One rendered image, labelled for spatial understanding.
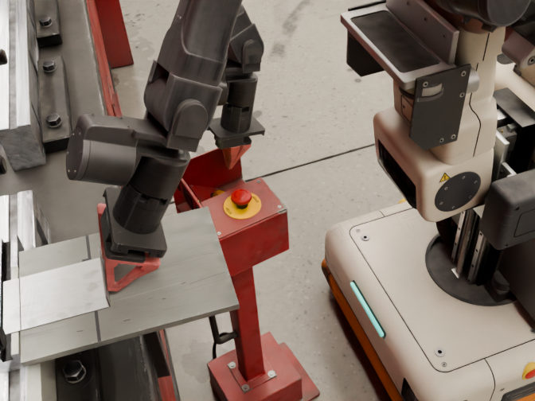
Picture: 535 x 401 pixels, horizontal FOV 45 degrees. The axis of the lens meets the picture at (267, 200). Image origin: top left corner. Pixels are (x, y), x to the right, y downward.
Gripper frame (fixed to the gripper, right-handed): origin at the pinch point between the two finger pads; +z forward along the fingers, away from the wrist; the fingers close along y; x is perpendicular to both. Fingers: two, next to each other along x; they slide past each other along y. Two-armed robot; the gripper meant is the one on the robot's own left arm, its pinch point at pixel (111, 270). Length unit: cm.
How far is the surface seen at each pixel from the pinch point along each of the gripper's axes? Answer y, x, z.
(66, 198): -32.0, 0.4, 15.6
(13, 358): 7.6, -9.9, 8.9
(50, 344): 7.5, -6.4, 6.0
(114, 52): -217, 49, 74
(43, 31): -88, -2, 13
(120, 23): -216, 47, 60
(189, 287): 4.6, 8.6, -3.0
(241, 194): -29.4, 30.0, 5.6
